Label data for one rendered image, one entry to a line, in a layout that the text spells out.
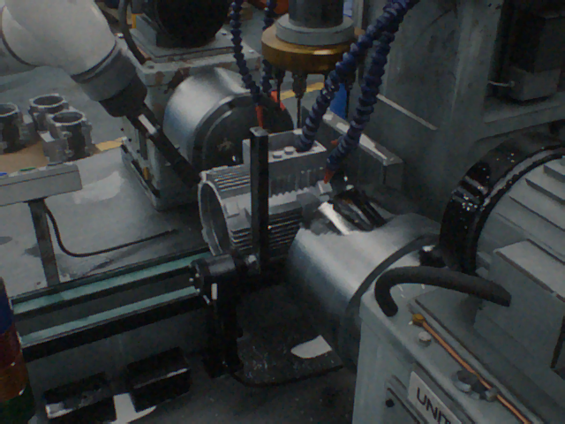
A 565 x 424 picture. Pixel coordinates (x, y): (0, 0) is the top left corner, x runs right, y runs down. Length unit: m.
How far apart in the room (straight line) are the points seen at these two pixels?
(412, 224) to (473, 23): 0.34
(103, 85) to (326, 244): 0.41
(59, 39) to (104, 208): 0.77
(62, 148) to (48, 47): 2.43
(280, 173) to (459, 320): 0.49
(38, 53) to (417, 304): 0.64
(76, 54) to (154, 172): 0.67
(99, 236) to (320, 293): 0.78
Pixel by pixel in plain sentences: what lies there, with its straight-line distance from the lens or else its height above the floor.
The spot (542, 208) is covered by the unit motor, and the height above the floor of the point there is 1.34.
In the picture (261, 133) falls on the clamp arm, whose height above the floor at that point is 1.25.
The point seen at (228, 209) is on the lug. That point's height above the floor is 1.08.
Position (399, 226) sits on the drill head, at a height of 1.16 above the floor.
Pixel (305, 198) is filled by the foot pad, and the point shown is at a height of 1.07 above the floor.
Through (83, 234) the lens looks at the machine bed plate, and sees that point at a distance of 1.61.
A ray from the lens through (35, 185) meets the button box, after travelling 1.30.
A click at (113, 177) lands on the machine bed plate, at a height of 0.80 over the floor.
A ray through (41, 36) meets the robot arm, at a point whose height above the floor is 1.38.
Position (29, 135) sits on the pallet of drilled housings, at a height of 0.20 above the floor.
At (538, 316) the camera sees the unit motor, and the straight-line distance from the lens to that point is 0.61.
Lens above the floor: 1.65
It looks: 31 degrees down
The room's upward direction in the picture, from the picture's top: straight up
